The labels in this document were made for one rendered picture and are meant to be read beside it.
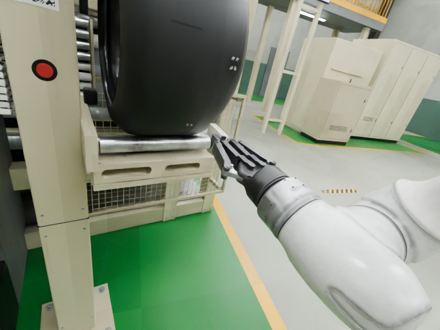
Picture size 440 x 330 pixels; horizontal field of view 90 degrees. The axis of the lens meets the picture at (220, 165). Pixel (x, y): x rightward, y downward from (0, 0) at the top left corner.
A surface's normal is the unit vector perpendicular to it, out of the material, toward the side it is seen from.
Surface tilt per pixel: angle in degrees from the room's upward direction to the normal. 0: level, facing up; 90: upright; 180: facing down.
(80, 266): 90
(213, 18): 77
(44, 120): 90
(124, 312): 0
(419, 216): 46
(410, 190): 34
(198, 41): 87
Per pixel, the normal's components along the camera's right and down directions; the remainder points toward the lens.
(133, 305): 0.19, -0.89
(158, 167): 0.51, 0.46
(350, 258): -0.36, -0.49
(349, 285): -0.59, -0.17
